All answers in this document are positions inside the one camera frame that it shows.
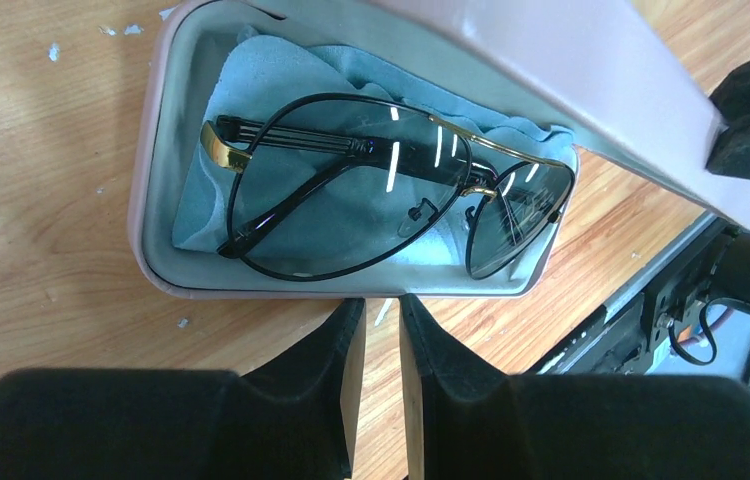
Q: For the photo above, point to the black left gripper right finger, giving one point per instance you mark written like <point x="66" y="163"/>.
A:
<point x="466" y="419"/>

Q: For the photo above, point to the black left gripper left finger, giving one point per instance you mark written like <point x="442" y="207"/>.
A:
<point x="294" y="417"/>

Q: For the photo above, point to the dark aviator sunglasses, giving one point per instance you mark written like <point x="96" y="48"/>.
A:
<point x="333" y="183"/>

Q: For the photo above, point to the light blue cleaning cloth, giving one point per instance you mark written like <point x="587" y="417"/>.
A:
<point x="265" y="72"/>

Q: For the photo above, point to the pink glasses case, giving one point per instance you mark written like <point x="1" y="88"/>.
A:
<point x="594" y="68"/>

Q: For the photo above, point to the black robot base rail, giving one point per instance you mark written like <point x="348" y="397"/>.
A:
<point x="667" y="318"/>

